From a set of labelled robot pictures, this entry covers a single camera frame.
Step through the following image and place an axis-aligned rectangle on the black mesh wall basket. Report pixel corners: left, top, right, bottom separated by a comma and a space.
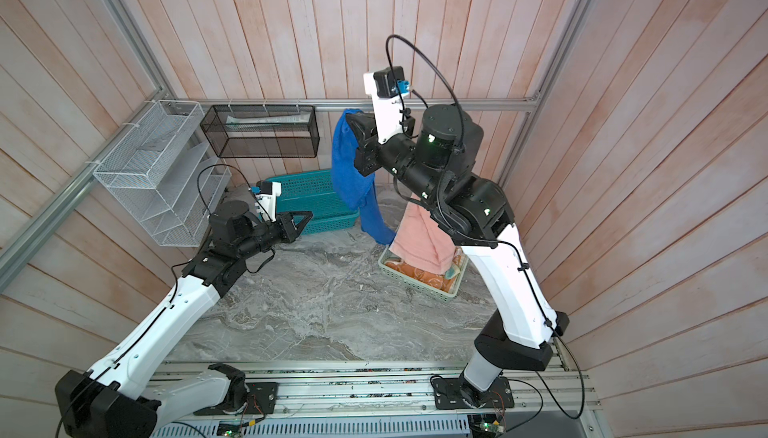
201, 104, 320, 159

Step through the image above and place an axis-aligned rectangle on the aluminium wall rail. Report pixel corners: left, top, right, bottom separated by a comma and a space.
0, 92, 166, 292
158, 96, 541, 113

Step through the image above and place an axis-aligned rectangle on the pink towel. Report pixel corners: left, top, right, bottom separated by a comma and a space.
390, 203, 456, 275

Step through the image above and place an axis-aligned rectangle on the teal plastic basket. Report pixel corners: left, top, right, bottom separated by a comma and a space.
268, 170, 359, 234

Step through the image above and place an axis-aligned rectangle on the white wire shelf rack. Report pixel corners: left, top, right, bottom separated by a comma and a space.
94, 101, 231, 248

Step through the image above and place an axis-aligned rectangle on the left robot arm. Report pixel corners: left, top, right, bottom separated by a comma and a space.
55, 200, 313, 437

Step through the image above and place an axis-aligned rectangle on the light green plastic basket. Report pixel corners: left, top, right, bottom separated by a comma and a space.
377, 245, 470, 304

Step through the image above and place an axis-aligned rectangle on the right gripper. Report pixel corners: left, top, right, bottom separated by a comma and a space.
349, 115, 447, 216

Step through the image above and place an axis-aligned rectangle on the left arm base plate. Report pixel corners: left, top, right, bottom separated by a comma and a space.
193, 382, 279, 416

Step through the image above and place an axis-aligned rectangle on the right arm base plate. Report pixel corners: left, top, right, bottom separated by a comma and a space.
429, 375, 514, 411

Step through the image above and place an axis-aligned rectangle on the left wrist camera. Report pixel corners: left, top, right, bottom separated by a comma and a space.
251, 181, 282, 222

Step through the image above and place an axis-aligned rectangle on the orange patterned towel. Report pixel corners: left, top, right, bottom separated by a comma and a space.
383, 251, 468, 294

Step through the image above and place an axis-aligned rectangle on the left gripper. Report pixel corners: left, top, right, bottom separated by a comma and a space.
235, 210, 313, 259

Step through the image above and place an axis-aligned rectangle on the aluminium back wall rail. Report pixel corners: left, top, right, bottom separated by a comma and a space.
158, 96, 541, 113

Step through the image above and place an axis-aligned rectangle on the blue towel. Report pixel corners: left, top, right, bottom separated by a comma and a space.
331, 109, 395, 245

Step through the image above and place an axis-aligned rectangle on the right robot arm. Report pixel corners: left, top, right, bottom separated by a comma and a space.
344, 105, 569, 407

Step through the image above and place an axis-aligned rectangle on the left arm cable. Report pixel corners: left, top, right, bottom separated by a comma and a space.
170, 163, 277, 286

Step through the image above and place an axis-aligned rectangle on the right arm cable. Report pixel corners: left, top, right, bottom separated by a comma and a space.
383, 34, 586, 421

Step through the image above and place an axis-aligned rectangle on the aluminium left wall rail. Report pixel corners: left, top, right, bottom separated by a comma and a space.
0, 92, 166, 292

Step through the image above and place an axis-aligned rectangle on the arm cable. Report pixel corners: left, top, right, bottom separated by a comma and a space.
383, 34, 586, 421
170, 163, 277, 286

